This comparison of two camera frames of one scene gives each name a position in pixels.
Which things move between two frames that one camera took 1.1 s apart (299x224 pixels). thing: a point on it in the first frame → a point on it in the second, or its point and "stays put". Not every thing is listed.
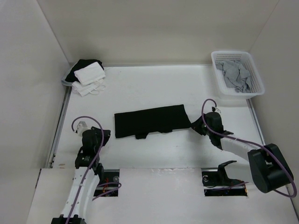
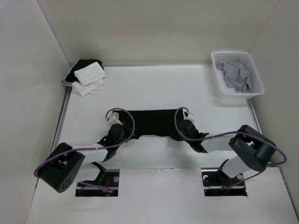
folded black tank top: x=81 y=64 stays put
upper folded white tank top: x=90 y=73 stays put
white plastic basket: x=237 y=77 stays put
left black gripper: x=106 y=135 → x=129 y=130
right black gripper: x=196 y=125 → x=174 y=135
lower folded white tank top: x=93 y=88 stays put
